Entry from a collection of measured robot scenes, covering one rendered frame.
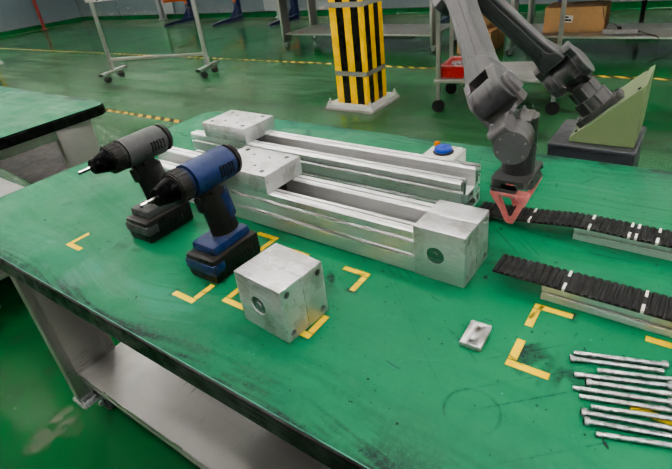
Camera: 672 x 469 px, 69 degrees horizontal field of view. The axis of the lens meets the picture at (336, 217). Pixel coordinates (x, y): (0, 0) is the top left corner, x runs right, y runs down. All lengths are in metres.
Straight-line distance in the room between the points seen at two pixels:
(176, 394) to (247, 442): 0.29
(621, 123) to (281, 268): 0.93
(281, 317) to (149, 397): 0.90
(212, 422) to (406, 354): 0.82
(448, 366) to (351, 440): 0.17
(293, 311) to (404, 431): 0.23
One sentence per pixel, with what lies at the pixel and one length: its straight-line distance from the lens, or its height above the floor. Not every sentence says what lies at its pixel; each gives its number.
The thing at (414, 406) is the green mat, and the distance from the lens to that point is 0.65.
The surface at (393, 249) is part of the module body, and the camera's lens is 0.86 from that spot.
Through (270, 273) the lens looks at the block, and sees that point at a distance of 0.73.
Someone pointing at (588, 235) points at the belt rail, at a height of 0.79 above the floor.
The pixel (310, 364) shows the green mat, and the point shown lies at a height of 0.78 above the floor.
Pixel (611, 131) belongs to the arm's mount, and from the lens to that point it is 1.37.
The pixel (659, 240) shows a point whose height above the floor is 0.81.
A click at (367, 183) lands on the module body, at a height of 0.82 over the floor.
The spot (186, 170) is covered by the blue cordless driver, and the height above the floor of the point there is 0.99.
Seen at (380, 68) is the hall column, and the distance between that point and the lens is 4.38.
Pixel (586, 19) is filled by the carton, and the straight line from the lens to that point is 5.76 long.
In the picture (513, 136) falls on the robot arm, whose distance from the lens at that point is 0.82.
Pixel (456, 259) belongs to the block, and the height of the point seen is 0.83.
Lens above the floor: 1.29
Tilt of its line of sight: 29 degrees down
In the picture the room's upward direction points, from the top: 7 degrees counter-clockwise
